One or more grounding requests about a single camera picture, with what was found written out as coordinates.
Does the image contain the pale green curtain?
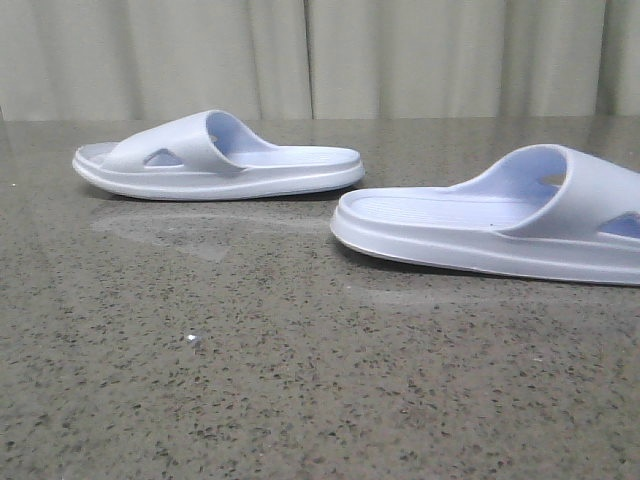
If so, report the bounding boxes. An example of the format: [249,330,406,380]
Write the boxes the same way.
[1,1,639,120]

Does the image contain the light blue slipper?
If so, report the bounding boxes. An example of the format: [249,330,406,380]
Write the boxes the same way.
[330,144,639,285]
[72,110,365,201]

